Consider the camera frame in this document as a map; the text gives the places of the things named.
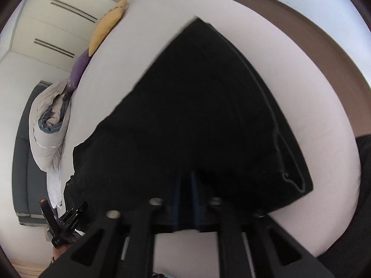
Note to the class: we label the purple pillow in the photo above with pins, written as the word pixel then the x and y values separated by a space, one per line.
pixel 78 69

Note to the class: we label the bed with white sheet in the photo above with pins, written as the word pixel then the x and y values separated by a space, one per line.
pixel 304 78

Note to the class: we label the white pillow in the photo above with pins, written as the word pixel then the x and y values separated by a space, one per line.
pixel 53 182

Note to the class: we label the person's left hand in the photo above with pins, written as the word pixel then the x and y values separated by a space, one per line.
pixel 64 246

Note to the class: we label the cream wardrobe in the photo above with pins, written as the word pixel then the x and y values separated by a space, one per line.
pixel 37 20

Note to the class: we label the rolled beige duvet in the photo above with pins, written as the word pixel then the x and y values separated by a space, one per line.
pixel 43 139

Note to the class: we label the grey padded headboard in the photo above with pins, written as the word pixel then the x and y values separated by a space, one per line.
pixel 21 165

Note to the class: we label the black pants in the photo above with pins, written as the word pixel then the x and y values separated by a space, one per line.
pixel 188 107

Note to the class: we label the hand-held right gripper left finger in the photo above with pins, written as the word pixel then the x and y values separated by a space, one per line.
pixel 180 205

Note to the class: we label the yellow pillow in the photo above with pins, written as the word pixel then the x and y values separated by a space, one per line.
pixel 105 26

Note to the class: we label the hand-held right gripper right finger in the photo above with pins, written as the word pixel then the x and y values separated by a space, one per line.
pixel 195 205

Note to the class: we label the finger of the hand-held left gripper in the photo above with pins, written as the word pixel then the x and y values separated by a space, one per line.
pixel 74 211

